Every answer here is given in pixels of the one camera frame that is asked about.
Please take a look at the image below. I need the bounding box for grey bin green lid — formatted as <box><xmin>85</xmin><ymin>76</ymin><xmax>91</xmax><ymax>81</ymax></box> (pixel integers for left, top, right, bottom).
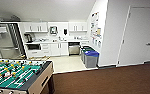
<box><xmin>81</xmin><ymin>47</ymin><xmax>96</xmax><ymax>65</ymax></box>

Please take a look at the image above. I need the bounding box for black built-in microwave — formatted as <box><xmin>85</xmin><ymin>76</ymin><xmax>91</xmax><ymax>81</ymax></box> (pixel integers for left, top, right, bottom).
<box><xmin>26</xmin><ymin>43</ymin><xmax>42</xmax><ymax>51</ymax></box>

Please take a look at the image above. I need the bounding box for white base cabinet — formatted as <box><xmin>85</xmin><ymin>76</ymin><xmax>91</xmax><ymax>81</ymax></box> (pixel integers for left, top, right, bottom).
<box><xmin>25</xmin><ymin>39</ymin><xmax>91</xmax><ymax>58</ymax></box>

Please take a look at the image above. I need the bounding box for white wall cabinet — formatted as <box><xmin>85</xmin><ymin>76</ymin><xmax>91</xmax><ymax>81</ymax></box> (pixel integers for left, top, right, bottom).
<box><xmin>23</xmin><ymin>21</ymin><xmax>49</xmax><ymax>33</ymax></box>
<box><xmin>68</xmin><ymin>21</ymin><xmax>89</xmax><ymax>33</ymax></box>

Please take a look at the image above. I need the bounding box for large colourful wall poster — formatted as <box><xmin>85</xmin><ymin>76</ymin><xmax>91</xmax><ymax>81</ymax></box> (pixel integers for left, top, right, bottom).
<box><xmin>89</xmin><ymin>11</ymin><xmax>101</xmax><ymax>38</ymax></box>

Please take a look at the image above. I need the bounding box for grey bin blue lid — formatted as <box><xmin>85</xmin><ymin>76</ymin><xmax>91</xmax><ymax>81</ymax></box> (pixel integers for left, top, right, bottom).
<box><xmin>84</xmin><ymin>50</ymin><xmax>100</xmax><ymax>69</ymax></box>

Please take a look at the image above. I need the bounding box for white door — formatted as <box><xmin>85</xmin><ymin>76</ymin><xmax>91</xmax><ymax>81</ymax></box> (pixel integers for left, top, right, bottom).
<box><xmin>117</xmin><ymin>6</ymin><xmax>150</xmax><ymax>66</ymax></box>

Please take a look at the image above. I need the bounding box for green foosball table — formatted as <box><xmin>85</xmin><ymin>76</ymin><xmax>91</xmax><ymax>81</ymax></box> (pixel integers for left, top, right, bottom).
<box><xmin>0</xmin><ymin>58</ymin><xmax>55</xmax><ymax>94</ymax></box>

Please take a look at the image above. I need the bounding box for tan paper sheet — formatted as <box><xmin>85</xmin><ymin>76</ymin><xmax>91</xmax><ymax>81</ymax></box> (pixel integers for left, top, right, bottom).
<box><xmin>95</xmin><ymin>28</ymin><xmax>102</xmax><ymax>38</ymax></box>

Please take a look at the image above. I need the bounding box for grey clutter atop refrigerator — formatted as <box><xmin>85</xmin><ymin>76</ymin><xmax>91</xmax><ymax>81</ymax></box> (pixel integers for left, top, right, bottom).
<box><xmin>9</xmin><ymin>14</ymin><xmax>22</xmax><ymax>23</ymax></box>

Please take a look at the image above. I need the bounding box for stainless steel dishwasher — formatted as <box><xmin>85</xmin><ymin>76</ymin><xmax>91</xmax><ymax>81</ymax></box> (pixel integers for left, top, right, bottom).
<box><xmin>68</xmin><ymin>41</ymin><xmax>81</xmax><ymax>56</ymax></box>

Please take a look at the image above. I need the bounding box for stainless steel refrigerator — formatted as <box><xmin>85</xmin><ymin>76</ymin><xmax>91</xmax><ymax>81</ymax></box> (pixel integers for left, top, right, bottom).
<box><xmin>0</xmin><ymin>22</ymin><xmax>25</xmax><ymax>60</ymax></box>

